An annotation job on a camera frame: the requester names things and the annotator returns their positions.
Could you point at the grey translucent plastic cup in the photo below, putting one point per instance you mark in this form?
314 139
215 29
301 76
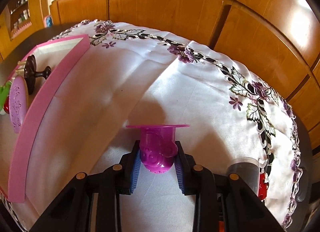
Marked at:
248 169

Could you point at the brown studded round stand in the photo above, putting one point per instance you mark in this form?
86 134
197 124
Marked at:
30 73

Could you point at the wooden wall cabinet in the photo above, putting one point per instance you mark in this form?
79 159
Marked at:
276 39

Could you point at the white floral embroidered tablecloth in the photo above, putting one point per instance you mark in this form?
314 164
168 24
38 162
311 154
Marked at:
124 76

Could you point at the red puzzle piece K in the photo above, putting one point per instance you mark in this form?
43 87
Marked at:
263 187

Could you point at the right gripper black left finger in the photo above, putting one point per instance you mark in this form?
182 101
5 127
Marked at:
130 163

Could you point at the red lipstick tube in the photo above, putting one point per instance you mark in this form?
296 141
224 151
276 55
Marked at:
6 108

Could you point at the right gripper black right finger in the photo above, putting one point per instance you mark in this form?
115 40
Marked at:
184 164

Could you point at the pink blue flat item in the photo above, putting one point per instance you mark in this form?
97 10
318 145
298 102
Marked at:
48 22

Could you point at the green plastic clip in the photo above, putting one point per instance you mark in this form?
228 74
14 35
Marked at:
4 92

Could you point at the pink shallow box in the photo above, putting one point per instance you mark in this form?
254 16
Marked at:
42 101

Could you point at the magenta plastic cup mould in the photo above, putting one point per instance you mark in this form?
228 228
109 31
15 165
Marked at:
157 146

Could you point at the mauve oval patterned case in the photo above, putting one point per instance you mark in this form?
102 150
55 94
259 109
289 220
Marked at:
18 103

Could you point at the wooden display shelf door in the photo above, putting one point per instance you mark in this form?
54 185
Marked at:
17 17

